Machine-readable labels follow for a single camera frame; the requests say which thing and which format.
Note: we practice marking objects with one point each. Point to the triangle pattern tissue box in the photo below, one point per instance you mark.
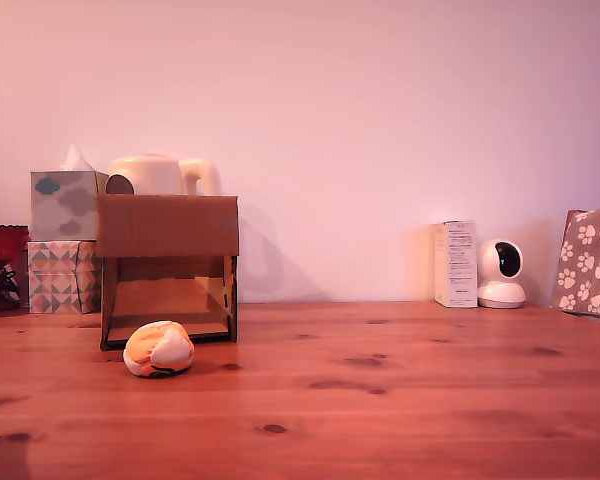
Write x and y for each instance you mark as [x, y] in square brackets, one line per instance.
[62, 277]

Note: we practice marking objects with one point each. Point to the cloud print tissue box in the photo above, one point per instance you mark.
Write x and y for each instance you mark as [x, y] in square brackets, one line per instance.
[62, 205]

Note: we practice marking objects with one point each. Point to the small white round camera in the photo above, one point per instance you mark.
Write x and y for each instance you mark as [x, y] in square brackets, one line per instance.
[500, 275]

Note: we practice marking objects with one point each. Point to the paw print fabric bag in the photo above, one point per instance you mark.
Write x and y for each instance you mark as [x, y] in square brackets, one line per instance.
[590, 260]

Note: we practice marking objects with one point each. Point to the white tissue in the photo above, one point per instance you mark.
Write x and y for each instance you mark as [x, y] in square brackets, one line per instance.
[74, 159]

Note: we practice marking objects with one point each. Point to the orange and white footbag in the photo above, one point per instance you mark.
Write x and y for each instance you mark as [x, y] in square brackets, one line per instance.
[152, 345]

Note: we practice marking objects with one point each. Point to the dark round-topped disc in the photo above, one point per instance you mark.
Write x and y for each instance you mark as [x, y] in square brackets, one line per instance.
[118, 185]

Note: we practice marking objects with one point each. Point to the white printed carton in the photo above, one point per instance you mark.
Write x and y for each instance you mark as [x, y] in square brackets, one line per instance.
[455, 265]

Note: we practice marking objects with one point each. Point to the cardboard dice tower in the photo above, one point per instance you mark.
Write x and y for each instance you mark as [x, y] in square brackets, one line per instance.
[167, 225]

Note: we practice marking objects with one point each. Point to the red glass bowl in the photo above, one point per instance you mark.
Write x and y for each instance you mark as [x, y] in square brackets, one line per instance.
[0, 245]

